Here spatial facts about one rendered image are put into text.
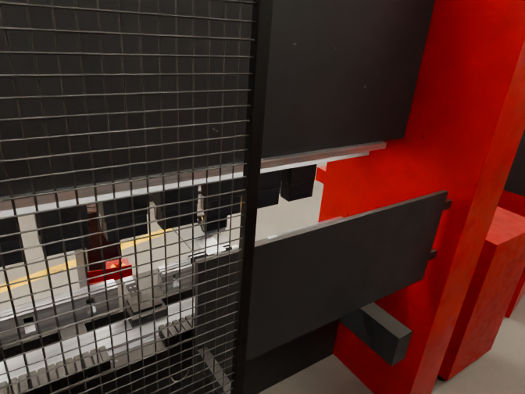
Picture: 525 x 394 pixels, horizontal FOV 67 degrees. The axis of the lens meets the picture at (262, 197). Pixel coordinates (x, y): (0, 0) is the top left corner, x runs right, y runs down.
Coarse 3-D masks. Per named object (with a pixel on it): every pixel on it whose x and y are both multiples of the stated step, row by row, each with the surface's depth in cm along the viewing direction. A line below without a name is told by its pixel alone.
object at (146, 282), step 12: (132, 276) 171; (156, 276) 172; (120, 288) 163; (156, 288) 165; (120, 300) 156; (168, 300) 161; (120, 312) 151; (96, 324) 147; (48, 336) 138; (12, 348) 132; (24, 348) 134; (36, 348) 137
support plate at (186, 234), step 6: (174, 228) 186; (186, 228) 187; (198, 228) 188; (180, 234) 182; (186, 234) 182; (198, 234) 183; (204, 234) 184; (216, 234) 184; (216, 240) 179; (222, 240) 180; (228, 240) 180; (198, 246) 173
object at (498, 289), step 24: (504, 216) 228; (504, 240) 200; (480, 264) 204; (504, 264) 211; (480, 288) 206; (504, 288) 227; (480, 312) 220; (504, 312) 245; (456, 336) 223; (480, 336) 237; (456, 360) 229
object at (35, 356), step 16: (176, 304) 140; (160, 320) 133; (80, 336) 124; (96, 336) 124; (112, 336) 125; (128, 336) 125; (144, 336) 126; (32, 352) 117; (48, 352) 117; (0, 368) 111; (32, 368) 111
